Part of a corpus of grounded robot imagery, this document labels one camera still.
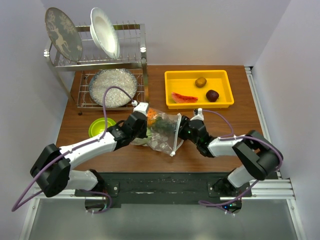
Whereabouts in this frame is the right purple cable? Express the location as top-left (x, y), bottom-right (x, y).
top-left (198, 109), bottom-right (285, 213)

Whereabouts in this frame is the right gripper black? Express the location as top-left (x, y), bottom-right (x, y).
top-left (166, 115), bottom-right (199, 146)

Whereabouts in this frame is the fake purple plum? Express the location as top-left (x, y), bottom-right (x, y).
top-left (205, 89), bottom-right (220, 103)

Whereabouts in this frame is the white deep plate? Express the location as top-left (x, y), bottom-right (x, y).
top-left (89, 7), bottom-right (121, 60)

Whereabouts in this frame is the fake watermelon slice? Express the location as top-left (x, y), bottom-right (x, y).
top-left (171, 92), bottom-right (198, 104)

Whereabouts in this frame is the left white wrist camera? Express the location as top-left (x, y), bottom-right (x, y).
top-left (131, 100), bottom-right (149, 116)

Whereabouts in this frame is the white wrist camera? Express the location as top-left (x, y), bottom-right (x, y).
top-left (192, 108), bottom-right (204, 121)
top-left (131, 100), bottom-right (149, 116)

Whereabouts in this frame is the clear zip top bag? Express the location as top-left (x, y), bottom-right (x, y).
top-left (131, 107), bottom-right (184, 157)

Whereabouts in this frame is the fake orange pineapple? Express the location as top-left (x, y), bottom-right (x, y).
top-left (147, 107), bottom-right (158, 127)

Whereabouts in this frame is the grey deer pattern plate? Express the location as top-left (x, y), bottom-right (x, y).
top-left (44, 7), bottom-right (83, 62)

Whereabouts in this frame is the yellow plastic tray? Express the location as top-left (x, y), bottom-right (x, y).
top-left (164, 70), bottom-right (235, 109)

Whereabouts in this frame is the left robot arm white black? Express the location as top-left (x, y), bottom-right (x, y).
top-left (30, 111), bottom-right (147, 198)

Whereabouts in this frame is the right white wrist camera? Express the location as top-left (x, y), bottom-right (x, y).
top-left (192, 108), bottom-right (204, 121)

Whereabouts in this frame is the metal dish rack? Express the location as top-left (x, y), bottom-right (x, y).
top-left (43, 22), bottom-right (150, 115)

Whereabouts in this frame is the green plastic bowl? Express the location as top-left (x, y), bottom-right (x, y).
top-left (88, 117), bottom-right (116, 138)

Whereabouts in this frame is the speckled glass plate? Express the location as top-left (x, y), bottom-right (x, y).
top-left (88, 68), bottom-right (138, 108)

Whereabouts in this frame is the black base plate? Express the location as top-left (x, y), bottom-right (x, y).
top-left (74, 171), bottom-right (252, 209)

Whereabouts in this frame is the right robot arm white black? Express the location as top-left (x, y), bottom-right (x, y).
top-left (178, 116), bottom-right (283, 197)

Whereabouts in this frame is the fake brown kiwi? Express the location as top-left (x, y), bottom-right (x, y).
top-left (195, 77), bottom-right (207, 88)

